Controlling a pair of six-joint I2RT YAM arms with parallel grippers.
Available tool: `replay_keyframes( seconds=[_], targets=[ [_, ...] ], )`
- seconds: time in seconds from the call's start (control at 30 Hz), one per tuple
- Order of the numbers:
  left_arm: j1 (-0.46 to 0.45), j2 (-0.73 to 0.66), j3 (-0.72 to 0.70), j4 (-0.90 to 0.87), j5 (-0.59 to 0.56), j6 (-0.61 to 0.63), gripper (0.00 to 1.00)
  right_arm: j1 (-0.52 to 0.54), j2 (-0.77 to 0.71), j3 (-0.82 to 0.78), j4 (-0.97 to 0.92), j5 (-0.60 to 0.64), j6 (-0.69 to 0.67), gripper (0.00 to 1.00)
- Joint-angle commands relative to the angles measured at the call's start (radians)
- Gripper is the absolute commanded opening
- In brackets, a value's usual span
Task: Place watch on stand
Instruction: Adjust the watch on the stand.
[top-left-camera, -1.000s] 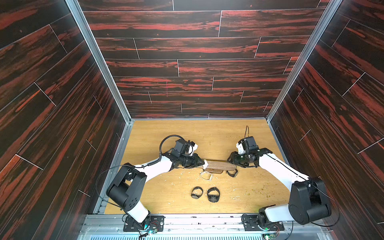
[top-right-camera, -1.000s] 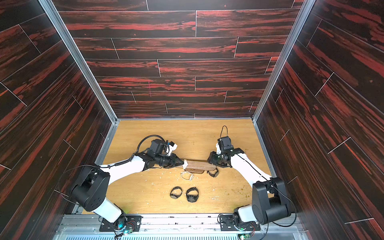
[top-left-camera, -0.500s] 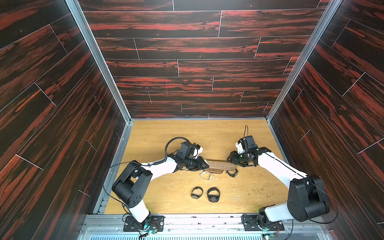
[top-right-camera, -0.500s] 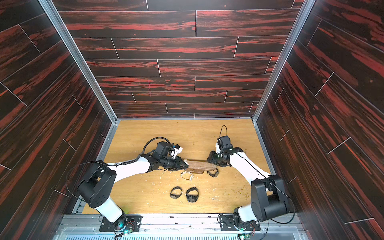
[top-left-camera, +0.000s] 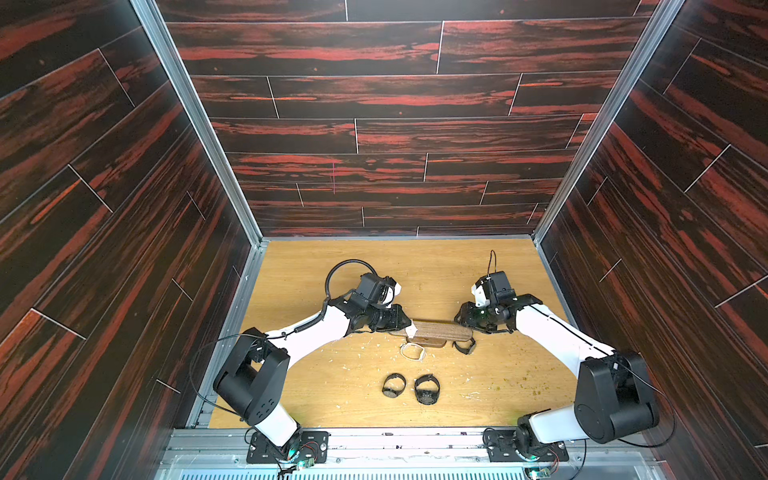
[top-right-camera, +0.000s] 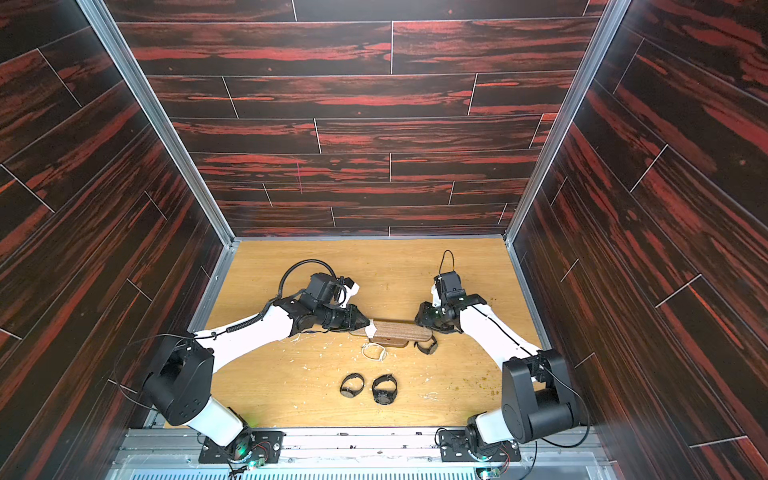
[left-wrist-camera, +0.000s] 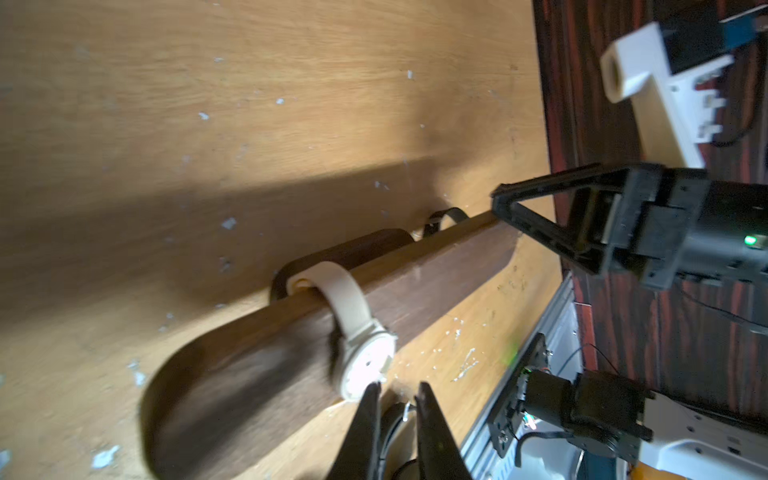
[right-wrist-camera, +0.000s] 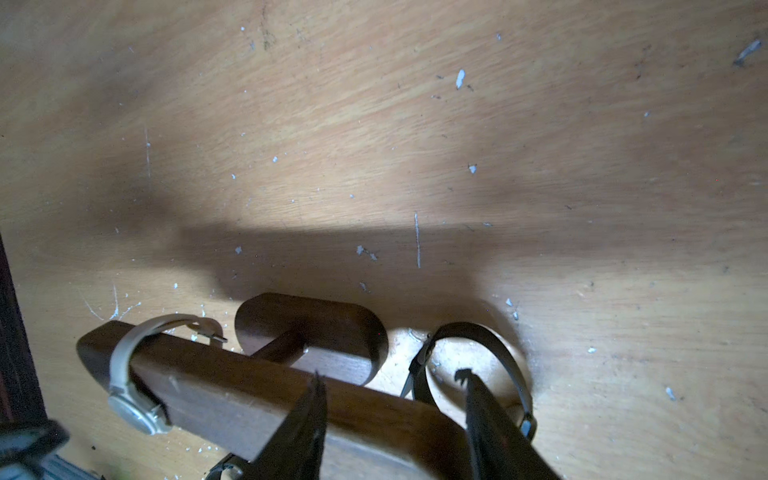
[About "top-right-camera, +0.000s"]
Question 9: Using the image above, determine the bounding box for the left black cable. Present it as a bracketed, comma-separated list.
[277, 259, 338, 301]

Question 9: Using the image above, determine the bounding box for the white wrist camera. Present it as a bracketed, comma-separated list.
[339, 278, 360, 308]
[430, 285, 442, 308]

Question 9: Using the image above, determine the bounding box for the white watch under stand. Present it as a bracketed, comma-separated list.
[361, 342, 388, 362]

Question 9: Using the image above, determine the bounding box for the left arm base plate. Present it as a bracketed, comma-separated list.
[198, 429, 285, 468]

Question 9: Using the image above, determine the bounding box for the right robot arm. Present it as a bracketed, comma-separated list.
[415, 271, 589, 459]

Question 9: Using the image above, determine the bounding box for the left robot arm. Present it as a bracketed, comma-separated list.
[142, 273, 370, 463]

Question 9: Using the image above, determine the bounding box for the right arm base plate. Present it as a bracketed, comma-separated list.
[434, 427, 521, 463]

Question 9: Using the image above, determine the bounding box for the black watch by stand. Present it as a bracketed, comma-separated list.
[413, 335, 438, 355]

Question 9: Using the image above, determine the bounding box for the white watch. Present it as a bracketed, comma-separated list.
[361, 342, 388, 362]
[364, 320, 377, 339]

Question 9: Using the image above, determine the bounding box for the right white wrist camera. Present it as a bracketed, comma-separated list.
[430, 285, 442, 308]

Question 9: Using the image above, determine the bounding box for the black watch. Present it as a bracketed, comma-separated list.
[339, 372, 366, 399]
[372, 374, 398, 406]
[413, 335, 438, 355]

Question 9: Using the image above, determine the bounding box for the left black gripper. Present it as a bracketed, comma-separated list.
[314, 304, 372, 332]

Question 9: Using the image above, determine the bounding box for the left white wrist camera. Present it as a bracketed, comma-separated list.
[339, 278, 360, 308]

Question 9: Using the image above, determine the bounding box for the dark wooden watch stand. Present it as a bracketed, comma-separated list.
[350, 320, 433, 348]

